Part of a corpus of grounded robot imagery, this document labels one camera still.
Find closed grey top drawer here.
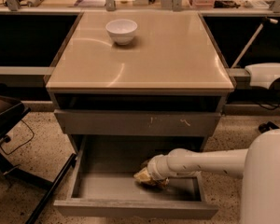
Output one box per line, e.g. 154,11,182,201
54,109,220,136

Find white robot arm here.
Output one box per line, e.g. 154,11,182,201
134,129,280,224

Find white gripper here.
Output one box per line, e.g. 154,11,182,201
133,155,170,185

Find open grey middle drawer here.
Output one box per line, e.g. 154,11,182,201
54,135,218,219

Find black office chair left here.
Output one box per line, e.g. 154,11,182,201
0,83,77,224

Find grey drawer cabinet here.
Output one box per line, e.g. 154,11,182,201
43,10,237,220

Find white ceramic bowl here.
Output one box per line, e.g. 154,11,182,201
105,19,138,45

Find black floor cable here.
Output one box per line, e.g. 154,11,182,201
0,119,35,156

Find white stick with tip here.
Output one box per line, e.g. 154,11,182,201
231,17,280,69

